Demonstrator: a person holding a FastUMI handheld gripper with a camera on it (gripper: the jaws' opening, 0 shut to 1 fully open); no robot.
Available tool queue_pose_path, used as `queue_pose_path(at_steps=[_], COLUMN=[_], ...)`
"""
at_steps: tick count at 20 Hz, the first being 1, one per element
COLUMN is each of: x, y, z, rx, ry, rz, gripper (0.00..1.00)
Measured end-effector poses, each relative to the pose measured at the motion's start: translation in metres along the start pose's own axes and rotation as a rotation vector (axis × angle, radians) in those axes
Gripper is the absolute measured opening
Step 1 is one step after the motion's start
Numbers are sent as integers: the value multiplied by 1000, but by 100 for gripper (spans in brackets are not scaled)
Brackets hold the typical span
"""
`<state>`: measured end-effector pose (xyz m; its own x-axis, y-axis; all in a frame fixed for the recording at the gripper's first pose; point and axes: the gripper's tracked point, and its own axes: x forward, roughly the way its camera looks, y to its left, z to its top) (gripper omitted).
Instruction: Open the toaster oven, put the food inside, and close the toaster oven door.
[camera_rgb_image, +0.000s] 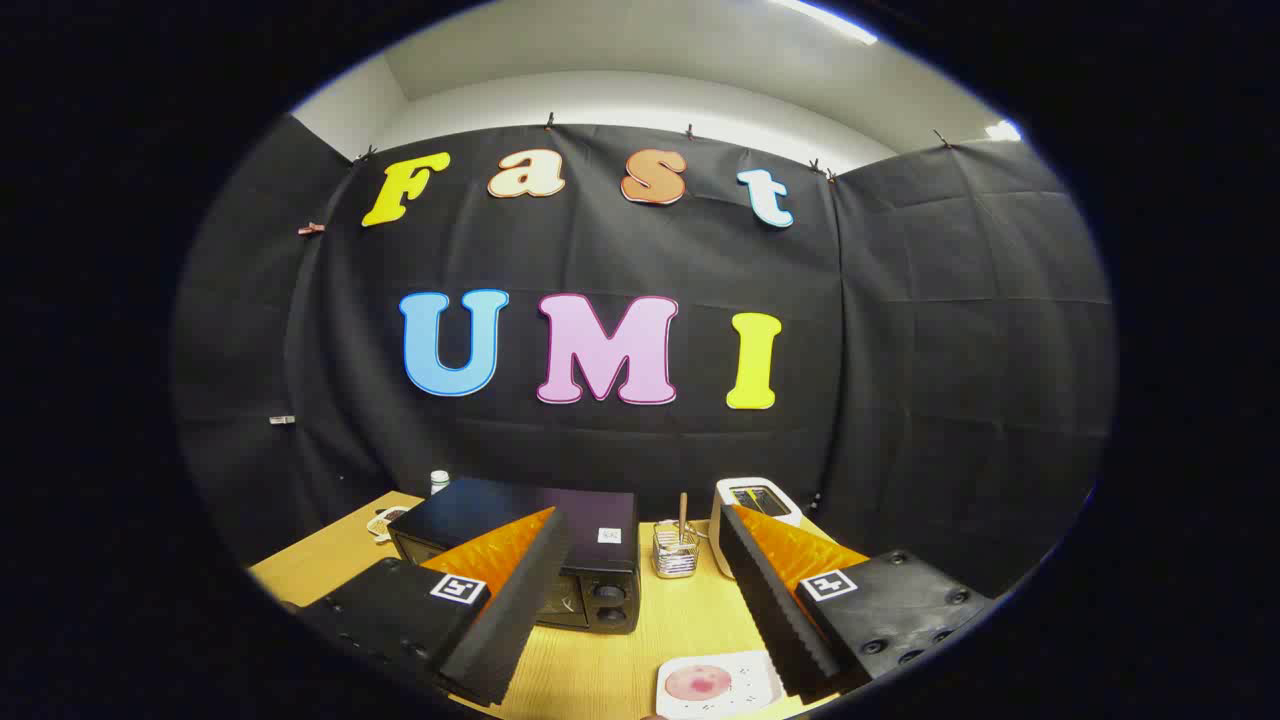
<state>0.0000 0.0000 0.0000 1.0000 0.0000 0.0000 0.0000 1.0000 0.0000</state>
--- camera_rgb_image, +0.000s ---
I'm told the black toaster oven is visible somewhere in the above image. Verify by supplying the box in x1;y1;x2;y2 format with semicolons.
388;477;642;635

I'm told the wire mesh utensil holder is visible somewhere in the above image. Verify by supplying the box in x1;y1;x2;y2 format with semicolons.
653;520;700;579

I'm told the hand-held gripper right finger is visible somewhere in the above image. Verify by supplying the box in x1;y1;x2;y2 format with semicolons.
718;503;996;704

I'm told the pink ham slice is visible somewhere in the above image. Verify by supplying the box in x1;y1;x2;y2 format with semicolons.
664;664;734;702

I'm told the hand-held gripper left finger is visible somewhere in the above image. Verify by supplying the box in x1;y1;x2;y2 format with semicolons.
297;507;574;707

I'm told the white square plate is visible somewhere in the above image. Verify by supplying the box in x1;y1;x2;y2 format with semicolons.
656;650;784;720

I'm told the cream pop-up toaster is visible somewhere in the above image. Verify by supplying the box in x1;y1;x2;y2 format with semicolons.
709;478;804;579

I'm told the black backdrop cloth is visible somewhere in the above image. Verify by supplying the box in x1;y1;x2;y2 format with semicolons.
172;113;1116;601

